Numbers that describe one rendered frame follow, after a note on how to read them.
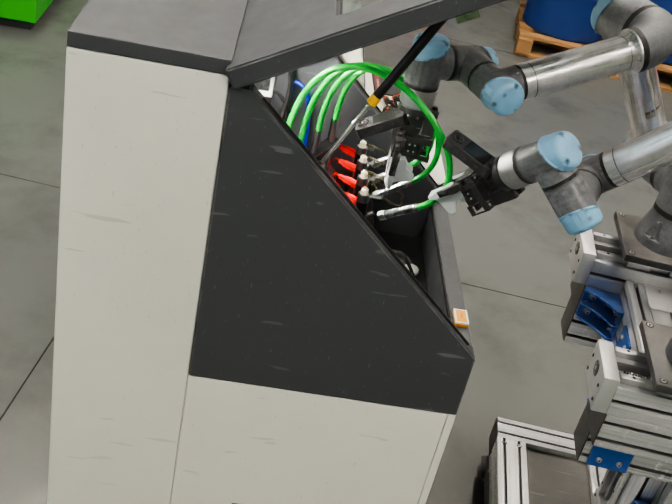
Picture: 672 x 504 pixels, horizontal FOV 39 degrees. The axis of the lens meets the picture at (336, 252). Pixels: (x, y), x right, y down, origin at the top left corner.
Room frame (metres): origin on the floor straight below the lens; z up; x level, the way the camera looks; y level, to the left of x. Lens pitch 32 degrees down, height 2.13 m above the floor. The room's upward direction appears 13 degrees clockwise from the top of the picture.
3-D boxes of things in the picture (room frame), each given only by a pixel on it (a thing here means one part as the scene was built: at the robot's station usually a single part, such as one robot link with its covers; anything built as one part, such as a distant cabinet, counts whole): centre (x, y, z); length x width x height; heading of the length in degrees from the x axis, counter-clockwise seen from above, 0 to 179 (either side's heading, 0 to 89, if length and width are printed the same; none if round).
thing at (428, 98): (1.93, -0.10, 1.36); 0.08 x 0.08 x 0.05
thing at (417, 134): (1.93, -0.10, 1.28); 0.09 x 0.08 x 0.12; 96
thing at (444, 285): (1.95, -0.27, 0.87); 0.62 x 0.04 x 0.16; 6
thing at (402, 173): (1.91, -0.10, 1.17); 0.06 x 0.03 x 0.09; 96
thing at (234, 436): (1.92, 0.00, 0.39); 0.70 x 0.58 x 0.79; 6
